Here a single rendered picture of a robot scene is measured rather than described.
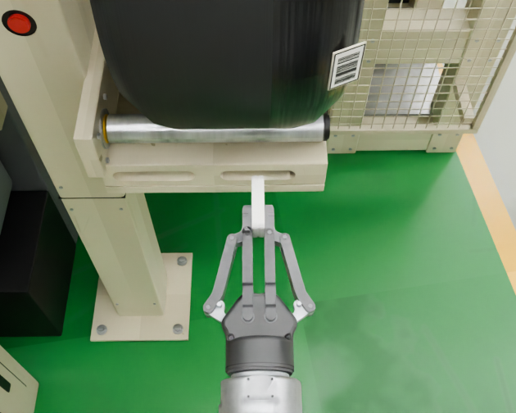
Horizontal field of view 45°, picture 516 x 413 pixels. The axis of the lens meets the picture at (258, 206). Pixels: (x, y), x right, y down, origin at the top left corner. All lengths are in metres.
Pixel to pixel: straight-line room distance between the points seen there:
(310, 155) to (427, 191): 1.10
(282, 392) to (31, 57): 0.60
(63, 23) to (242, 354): 0.52
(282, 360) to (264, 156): 0.40
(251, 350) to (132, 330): 1.13
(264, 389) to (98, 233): 0.80
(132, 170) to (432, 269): 1.14
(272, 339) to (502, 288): 1.33
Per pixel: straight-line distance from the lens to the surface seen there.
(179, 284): 1.82
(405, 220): 1.97
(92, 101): 0.97
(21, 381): 1.68
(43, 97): 1.05
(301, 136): 0.95
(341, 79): 0.71
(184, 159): 0.98
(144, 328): 1.78
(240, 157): 0.98
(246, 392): 0.66
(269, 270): 0.72
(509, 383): 1.84
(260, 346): 0.67
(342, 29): 0.67
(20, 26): 0.94
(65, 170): 1.20
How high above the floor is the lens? 1.65
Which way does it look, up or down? 58 degrees down
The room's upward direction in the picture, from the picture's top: straight up
